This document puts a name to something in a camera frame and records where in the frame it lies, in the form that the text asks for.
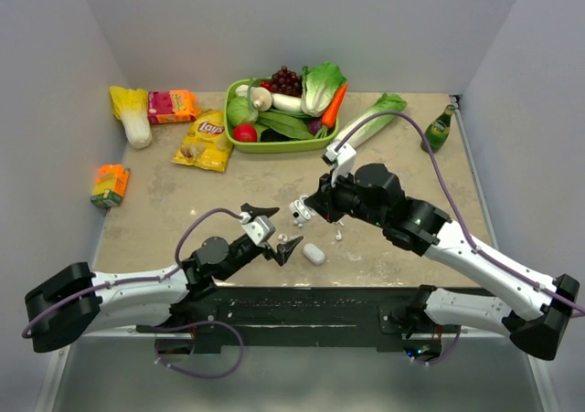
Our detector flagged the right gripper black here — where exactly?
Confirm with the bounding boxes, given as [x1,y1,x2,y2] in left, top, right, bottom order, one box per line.
[307,165,388,228]

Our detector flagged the white earbud charging case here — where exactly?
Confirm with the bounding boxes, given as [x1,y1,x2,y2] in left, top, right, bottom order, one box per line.
[289,195,316,224]

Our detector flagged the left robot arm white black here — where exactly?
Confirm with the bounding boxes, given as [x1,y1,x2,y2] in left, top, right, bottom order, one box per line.
[21,204,302,353]

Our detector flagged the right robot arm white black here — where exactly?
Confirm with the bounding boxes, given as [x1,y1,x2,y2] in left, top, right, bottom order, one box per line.
[304,164,580,361]

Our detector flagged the closed white oval case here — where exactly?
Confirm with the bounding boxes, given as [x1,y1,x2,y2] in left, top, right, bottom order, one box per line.
[302,243,326,265]

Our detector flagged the toy purple onion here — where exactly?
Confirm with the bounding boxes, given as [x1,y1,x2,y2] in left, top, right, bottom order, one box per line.
[307,118,322,136]

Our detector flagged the green plastic basket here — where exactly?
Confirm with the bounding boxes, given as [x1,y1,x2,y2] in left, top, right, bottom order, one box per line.
[224,79,340,153]

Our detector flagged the toy orange carrot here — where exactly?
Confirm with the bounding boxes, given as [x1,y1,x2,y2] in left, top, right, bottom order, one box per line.
[315,84,347,138]

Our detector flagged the toy green leaf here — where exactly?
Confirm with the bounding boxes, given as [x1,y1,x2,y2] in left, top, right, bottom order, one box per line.
[257,111,314,140]

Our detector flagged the toy red tomato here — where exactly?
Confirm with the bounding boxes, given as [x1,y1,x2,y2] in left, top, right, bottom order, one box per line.
[233,123,258,143]

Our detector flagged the yellow Lays chips bag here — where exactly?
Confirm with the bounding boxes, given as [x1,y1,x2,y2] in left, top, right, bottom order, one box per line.
[171,109,233,173]

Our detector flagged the green toy napa cabbage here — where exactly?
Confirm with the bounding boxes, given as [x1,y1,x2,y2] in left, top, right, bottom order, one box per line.
[333,93,408,149]

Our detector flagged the toy white radish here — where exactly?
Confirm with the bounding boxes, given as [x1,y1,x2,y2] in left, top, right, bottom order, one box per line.
[271,93,303,113]

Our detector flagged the toy cabbage in basket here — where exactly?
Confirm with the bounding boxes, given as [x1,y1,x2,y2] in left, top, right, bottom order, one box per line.
[301,61,346,117]

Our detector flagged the green glass bottle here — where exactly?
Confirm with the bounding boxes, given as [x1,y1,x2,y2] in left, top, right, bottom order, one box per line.
[420,104,456,153]

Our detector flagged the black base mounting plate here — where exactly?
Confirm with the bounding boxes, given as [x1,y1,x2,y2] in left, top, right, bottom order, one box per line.
[160,287,440,354]

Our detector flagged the toy round green cabbage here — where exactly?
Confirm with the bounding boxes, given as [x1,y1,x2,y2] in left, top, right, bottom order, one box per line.
[226,96,258,128]

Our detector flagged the toy mushroom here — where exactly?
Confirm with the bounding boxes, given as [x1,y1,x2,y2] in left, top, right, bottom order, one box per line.
[235,85,272,111]

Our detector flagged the toy purple grapes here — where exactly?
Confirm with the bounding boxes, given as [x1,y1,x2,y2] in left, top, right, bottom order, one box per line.
[260,66,303,97]

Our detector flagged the pink orange snack box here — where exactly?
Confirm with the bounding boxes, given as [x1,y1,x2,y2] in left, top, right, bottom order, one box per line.
[147,90,199,125]

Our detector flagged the orange green small carton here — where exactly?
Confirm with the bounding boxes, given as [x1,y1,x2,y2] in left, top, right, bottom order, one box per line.
[90,164,130,208]

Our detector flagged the yellow white toy cabbage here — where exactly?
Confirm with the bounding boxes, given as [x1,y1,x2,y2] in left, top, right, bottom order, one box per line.
[109,86,152,150]

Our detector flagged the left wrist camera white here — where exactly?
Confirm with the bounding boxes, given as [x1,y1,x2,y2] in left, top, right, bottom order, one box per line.
[239,212,275,248]

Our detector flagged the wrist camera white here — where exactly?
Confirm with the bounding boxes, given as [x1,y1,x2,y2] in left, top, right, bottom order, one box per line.
[239,212,275,248]
[323,141,356,187]

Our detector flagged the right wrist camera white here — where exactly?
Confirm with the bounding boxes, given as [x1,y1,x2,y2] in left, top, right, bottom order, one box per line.
[323,141,356,187]

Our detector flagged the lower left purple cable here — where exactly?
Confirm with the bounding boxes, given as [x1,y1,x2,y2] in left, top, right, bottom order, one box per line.
[154,319,246,379]

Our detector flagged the purple cable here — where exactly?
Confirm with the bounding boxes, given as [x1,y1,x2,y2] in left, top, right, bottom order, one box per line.
[409,324,463,368]
[20,207,248,340]
[154,319,246,379]
[333,111,585,318]

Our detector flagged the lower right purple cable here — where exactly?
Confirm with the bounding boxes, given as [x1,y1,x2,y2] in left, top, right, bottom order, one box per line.
[409,324,463,368]

